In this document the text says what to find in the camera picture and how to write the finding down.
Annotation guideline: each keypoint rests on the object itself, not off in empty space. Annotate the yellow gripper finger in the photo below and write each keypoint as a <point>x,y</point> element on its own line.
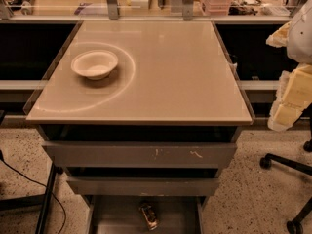
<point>280,37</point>
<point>294,94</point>

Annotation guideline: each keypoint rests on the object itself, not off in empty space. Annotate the crushed orange soda can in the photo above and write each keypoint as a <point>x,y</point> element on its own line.
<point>149,215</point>

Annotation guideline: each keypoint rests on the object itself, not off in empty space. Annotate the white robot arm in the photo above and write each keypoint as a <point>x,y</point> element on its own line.
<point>299,46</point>

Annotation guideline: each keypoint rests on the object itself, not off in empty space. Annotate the grey bottom drawer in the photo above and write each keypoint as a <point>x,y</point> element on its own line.
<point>121,215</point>

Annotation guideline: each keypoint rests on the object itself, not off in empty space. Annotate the grey drawer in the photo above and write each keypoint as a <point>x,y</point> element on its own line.
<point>121,215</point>
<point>139,154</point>
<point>143,186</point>

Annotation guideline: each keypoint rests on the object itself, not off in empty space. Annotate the grey top drawer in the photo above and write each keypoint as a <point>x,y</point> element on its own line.
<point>139,154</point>

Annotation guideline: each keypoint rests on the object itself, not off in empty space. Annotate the grey middle drawer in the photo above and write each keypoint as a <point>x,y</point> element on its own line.
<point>143,186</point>

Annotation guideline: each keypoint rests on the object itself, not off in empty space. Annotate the white paper bowl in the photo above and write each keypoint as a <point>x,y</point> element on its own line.
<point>94,65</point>

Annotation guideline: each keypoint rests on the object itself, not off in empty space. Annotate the black metal stand leg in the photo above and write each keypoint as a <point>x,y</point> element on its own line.
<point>40,228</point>

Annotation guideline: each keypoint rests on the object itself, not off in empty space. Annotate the grey metal post right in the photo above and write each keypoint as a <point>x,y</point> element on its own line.
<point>187,9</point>

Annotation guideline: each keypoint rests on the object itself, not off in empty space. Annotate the grey metal post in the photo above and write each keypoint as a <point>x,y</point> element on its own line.
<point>113,11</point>
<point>187,9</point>

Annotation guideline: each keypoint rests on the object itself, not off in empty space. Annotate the grey metal post left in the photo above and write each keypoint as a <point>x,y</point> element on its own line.
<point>113,11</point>

